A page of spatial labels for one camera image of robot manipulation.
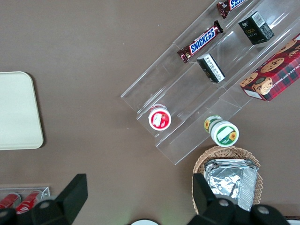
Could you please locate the white round lid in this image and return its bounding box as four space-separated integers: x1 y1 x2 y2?
130 219 160 225

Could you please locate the black box with white label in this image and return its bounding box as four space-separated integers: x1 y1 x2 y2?
196 53 226 83

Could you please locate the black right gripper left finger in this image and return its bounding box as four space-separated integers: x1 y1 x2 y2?
31 173 89 225

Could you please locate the light tan wicker basket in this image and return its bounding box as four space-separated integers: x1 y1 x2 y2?
192 145 264 214

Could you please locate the red Coca-Cola can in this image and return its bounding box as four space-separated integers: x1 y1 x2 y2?
15 190 43 215
0 192 23 210

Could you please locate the clear acrylic stepped shelf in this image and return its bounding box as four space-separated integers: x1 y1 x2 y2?
120 0 300 166

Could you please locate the red plaid cookie box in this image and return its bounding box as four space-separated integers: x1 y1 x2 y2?
239 32 300 102

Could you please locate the black box with Face print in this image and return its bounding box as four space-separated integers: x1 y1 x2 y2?
238 10 275 45

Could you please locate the silver foil pack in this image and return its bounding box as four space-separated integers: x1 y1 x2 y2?
204 163 258 211
206 158 260 168

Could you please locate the green sunflower lid cup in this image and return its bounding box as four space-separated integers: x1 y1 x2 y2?
203 114 240 148

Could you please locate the red lid yogurt cup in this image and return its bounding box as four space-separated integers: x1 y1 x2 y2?
148 103 172 131

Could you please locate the clear acrylic can holder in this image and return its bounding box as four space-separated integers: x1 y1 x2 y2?
0 186 51 211

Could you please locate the Snickers chocolate bar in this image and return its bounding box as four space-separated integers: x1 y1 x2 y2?
177 20 224 64
216 0 246 19

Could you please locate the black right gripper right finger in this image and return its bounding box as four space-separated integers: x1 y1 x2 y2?
187 173 236 225

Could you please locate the white rectangular tray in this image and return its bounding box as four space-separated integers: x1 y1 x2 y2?
0 71 45 151

